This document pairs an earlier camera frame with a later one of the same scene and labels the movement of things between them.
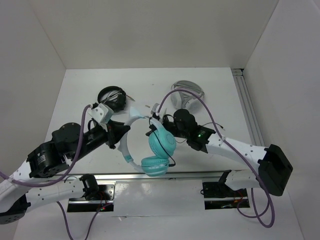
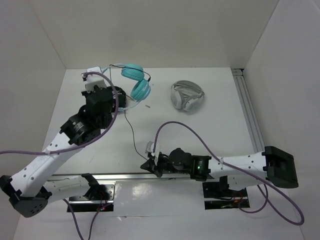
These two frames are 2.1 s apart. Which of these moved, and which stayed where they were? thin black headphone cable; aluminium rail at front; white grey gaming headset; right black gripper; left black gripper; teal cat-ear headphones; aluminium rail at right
Moved: right black gripper; teal cat-ear headphones; thin black headphone cable; left black gripper
Stayed: aluminium rail at right; aluminium rail at front; white grey gaming headset
